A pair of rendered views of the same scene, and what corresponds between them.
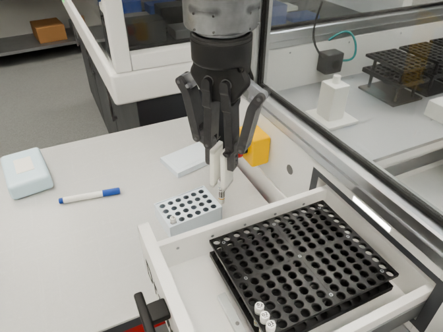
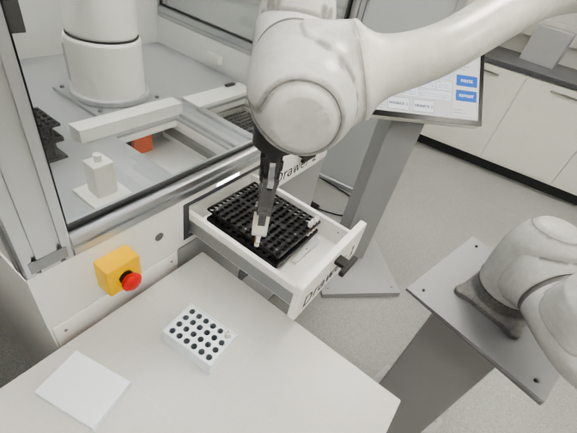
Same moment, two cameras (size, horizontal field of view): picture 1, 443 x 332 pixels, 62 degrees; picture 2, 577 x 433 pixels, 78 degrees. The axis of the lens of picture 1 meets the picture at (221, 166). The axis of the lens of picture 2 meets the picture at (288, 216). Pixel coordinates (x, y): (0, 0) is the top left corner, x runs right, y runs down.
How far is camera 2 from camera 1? 0.87 m
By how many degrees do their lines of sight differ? 90
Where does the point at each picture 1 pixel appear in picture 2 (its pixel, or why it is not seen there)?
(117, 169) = not seen: outside the picture
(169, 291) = (336, 252)
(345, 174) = (207, 179)
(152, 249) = (317, 270)
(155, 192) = (169, 399)
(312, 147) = (178, 195)
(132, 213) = (215, 403)
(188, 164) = (106, 378)
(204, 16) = not seen: hidden behind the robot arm
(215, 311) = (302, 264)
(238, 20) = not seen: hidden behind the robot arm
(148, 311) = (346, 264)
